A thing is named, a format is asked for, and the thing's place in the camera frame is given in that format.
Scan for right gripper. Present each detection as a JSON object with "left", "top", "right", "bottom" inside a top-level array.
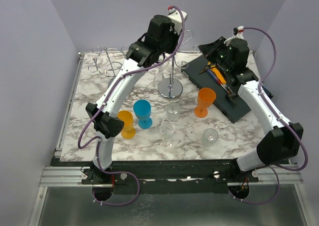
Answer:
[{"left": 197, "top": 38, "right": 232, "bottom": 72}]

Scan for orange plastic goblet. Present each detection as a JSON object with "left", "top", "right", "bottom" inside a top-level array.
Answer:
[{"left": 194, "top": 88, "right": 216, "bottom": 118}]

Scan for tall chrome glass rack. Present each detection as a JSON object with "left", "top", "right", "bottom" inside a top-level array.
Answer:
[{"left": 158, "top": 45, "right": 200, "bottom": 100}]

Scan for tall clear flute glass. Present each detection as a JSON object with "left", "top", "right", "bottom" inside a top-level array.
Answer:
[{"left": 153, "top": 66, "right": 164, "bottom": 89}]

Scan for clear wine glass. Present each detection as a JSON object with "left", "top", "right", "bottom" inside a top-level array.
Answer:
[
  {"left": 166, "top": 102, "right": 180, "bottom": 123},
  {"left": 159, "top": 122, "right": 174, "bottom": 149},
  {"left": 201, "top": 128, "right": 218, "bottom": 149}
]

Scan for clear wine glass front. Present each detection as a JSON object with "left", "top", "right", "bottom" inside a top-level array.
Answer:
[{"left": 159, "top": 122, "right": 174, "bottom": 149}]

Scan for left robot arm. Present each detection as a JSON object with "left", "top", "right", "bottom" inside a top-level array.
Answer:
[{"left": 86, "top": 11, "right": 187, "bottom": 184}]

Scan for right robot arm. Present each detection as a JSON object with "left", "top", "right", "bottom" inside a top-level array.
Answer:
[{"left": 198, "top": 37, "right": 304, "bottom": 182}]

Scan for small chrome glass rack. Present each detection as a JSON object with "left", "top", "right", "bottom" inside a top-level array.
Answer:
[{"left": 87, "top": 45, "right": 127, "bottom": 87}]

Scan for yellow utility knife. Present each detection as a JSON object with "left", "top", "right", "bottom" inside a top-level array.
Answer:
[{"left": 212, "top": 67, "right": 227, "bottom": 84}]

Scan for blue red screwdriver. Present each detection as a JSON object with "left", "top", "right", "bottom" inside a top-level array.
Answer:
[{"left": 206, "top": 69, "right": 222, "bottom": 85}]

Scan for dark flat equipment box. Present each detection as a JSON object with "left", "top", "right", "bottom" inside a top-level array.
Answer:
[{"left": 182, "top": 56, "right": 251, "bottom": 123}]

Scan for blue plastic goblet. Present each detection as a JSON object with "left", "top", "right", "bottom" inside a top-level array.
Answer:
[{"left": 133, "top": 99, "right": 153, "bottom": 129}]

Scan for yellow plastic goblet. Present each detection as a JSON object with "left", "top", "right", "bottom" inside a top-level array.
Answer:
[{"left": 118, "top": 110, "right": 136, "bottom": 139}]

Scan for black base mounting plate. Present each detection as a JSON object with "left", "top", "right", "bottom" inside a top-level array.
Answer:
[{"left": 50, "top": 157, "right": 266, "bottom": 200}]

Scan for yellow handled pliers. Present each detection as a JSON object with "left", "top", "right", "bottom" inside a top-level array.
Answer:
[{"left": 199, "top": 62, "right": 216, "bottom": 74}]

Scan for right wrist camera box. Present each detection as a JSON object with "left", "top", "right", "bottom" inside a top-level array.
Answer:
[{"left": 224, "top": 26, "right": 244, "bottom": 45}]

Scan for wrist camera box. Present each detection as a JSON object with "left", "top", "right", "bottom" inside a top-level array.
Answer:
[
  {"left": 224, "top": 26, "right": 244, "bottom": 45},
  {"left": 168, "top": 6, "right": 184, "bottom": 35}
]

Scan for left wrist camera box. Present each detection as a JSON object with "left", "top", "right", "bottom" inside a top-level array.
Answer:
[{"left": 168, "top": 6, "right": 184, "bottom": 35}]

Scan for aluminium rail frame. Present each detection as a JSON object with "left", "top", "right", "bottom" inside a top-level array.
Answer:
[{"left": 30, "top": 53, "right": 310, "bottom": 226}]

